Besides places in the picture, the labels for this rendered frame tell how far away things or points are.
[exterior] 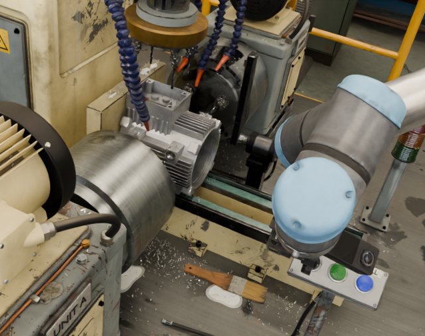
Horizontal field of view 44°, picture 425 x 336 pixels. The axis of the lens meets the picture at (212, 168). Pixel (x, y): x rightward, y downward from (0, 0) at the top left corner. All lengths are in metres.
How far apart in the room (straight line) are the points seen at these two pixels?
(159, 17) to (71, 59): 0.25
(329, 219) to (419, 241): 1.02
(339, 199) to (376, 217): 0.98
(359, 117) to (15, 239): 0.43
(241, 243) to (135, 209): 0.40
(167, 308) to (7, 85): 0.61
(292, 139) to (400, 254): 0.83
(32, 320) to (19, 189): 0.17
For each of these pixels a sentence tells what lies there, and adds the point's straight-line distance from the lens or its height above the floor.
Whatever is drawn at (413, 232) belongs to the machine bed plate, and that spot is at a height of 0.80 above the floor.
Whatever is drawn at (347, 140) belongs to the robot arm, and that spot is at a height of 1.45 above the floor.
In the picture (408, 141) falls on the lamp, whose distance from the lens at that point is 1.43.
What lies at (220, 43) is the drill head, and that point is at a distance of 1.51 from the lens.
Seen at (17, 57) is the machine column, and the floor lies 1.22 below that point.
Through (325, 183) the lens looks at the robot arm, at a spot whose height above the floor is 1.42.
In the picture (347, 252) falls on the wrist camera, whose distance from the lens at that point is 0.81.
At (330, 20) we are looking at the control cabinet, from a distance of 4.31.
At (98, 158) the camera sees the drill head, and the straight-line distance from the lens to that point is 1.00.
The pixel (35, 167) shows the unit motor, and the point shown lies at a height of 1.31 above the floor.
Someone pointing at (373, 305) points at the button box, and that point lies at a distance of 1.02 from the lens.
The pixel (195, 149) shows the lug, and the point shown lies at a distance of 1.19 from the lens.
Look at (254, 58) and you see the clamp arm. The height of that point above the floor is 1.25.
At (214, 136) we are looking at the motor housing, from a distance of 1.33.
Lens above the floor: 1.76
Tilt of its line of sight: 37 degrees down
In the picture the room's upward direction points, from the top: 10 degrees clockwise
